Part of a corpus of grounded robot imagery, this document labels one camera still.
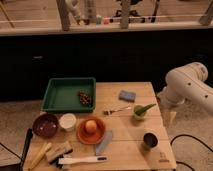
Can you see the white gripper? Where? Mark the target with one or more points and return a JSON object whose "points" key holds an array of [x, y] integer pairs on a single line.
{"points": [[168, 117]]}

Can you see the silver metal fork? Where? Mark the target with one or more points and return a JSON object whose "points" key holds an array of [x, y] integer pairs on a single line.
{"points": [[109, 112]]}

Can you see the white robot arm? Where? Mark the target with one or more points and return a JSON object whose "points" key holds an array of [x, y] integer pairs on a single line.
{"points": [[185, 82]]}

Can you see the dark metal cup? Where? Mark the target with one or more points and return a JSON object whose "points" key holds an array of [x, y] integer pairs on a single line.
{"points": [[149, 141]]}

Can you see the white paper cup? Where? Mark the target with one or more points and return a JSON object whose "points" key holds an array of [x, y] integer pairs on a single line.
{"points": [[68, 121]]}

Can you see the green spoon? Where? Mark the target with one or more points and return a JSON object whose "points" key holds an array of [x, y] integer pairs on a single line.
{"points": [[146, 109]]}

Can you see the blue sponge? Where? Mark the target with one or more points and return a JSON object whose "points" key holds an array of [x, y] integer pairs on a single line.
{"points": [[127, 96]]}

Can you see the orange fruit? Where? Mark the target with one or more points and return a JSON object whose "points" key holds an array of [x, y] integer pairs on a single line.
{"points": [[90, 126]]}

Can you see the brown grape bunch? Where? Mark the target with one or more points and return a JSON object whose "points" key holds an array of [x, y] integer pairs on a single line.
{"points": [[84, 98]]}

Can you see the orange plate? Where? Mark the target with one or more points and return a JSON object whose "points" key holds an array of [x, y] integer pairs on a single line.
{"points": [[91, 139]]}

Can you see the wooden block brush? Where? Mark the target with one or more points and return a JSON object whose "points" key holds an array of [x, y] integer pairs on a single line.
{"points": [[53, 154]]}

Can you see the green plastic tray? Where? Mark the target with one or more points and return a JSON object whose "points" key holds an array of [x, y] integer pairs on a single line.
{"points": [[61, 95]]}

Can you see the dark red bowl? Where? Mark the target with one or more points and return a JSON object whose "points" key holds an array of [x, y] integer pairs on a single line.
{"points": [[45, 126]]}

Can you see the black flat tool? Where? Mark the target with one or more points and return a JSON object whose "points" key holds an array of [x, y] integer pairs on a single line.
{"points": [[28, 138]]}

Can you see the white handled brush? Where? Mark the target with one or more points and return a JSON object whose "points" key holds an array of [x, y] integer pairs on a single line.
{"points": [[92, 159]]}

